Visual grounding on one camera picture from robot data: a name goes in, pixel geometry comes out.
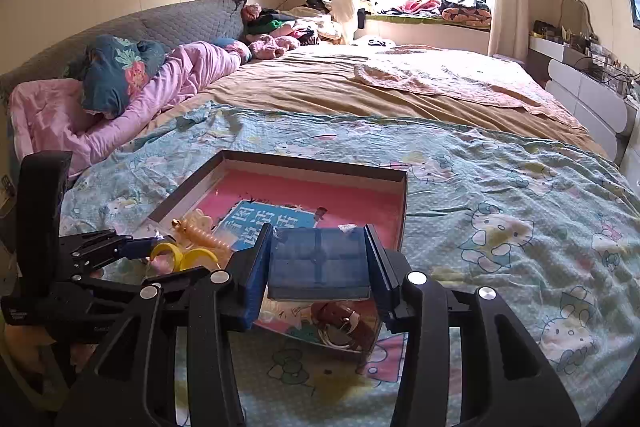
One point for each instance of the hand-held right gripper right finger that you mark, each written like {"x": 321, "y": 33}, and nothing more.
{"x": 378, "y": 272}

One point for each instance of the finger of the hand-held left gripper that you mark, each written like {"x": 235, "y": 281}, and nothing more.
{"x": 170, "y": 279}
{"x": 142, "y": 247}

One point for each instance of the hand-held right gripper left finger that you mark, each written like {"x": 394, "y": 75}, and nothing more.
{"x": 255, "y": 282}

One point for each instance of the yellow bangle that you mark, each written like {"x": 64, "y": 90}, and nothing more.
{"x": 176, "y": 252}
{"x": 202, "y": 255}

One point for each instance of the blue translucent jewelry case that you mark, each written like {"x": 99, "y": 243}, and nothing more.
{"x": 320, "y": 262}

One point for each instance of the shallow cardboard box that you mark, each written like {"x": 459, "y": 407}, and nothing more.
{"x": 310, "y": 164}

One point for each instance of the person's left forearm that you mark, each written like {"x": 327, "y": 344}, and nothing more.
{"x": 30, "y": 357}

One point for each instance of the pearl hair clip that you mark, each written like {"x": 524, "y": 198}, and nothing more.
{"x": 202, "y": 232}

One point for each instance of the pink book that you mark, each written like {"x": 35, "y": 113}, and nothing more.
{"x": 310, "y": 199}

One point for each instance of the cartoon print bedsheet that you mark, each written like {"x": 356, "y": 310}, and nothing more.
{"x": 500, "y": 217}

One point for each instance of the blue floral pillow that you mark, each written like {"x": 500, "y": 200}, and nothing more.
{"x": 117, "y": 74}

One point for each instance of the pink quilt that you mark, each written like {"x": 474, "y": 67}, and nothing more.
{"x": 175, "y": 79}

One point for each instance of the tan blanket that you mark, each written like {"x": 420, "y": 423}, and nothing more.
{"x": 310, "y": 87}

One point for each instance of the pink floral cloth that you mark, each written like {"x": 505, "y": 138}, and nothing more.
{"x": 450, "y": 79}

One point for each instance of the grey quilted headboard cushion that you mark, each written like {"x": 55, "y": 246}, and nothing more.
{"x": 190, "y": 19}

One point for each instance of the pink plush toy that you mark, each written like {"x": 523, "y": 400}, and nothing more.
{"x": 272, "y": 47}

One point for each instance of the pile of clothes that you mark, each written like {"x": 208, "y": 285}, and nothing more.
{"x": 285, "y": 22}

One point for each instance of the clothes heap on windowsill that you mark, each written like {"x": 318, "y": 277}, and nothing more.
{"x": 430, "y": 9}

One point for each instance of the white rounded dresser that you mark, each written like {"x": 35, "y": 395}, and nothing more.
{"x": 585, "y": 97}

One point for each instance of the group of cosmetics bottles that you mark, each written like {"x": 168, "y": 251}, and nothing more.
{"x": 600, "y": 57}

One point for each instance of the scalloped vanity mirror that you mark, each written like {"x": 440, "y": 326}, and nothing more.
{"x": 575, "y": 17}

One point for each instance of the black television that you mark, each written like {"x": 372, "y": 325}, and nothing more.
{"x": 635, "y": 4}

